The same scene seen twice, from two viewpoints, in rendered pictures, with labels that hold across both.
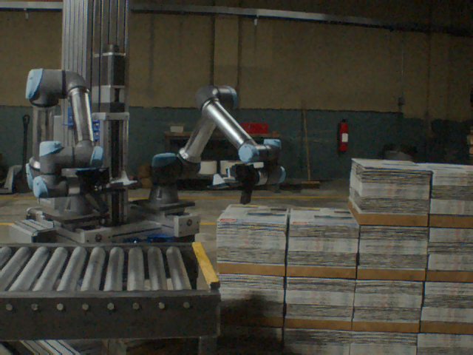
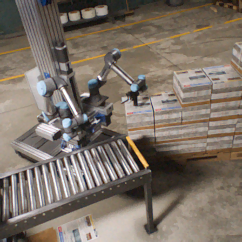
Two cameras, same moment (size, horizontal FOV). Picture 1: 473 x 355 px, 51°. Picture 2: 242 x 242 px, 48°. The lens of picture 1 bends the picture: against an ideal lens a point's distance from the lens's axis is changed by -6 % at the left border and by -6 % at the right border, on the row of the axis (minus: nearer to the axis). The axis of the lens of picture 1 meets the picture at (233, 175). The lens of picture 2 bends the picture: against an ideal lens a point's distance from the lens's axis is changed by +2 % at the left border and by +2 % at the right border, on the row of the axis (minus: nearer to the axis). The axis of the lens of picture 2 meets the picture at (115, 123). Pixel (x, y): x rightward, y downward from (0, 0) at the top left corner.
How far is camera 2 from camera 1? 120 cm
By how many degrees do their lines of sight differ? 30
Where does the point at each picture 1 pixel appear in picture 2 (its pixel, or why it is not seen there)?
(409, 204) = (202, 97)
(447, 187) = (219, 88)
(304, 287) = (161, 130)
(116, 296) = (119, 183)
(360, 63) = not seen: outside the picture
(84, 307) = (110, 189)
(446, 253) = (218, 111)
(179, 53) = not seen: outside the picture
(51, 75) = (49, 84)
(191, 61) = not seen: outside the picture
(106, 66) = (60, 54)
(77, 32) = (38, 38)
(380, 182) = (190, 92)
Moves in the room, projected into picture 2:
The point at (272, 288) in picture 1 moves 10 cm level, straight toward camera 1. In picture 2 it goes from (149, 133) to (152, 138)
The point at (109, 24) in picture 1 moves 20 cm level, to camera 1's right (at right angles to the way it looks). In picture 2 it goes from (53, 29) to (74, 26)
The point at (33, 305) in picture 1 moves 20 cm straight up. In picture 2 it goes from (94, 194) to (89, 176)
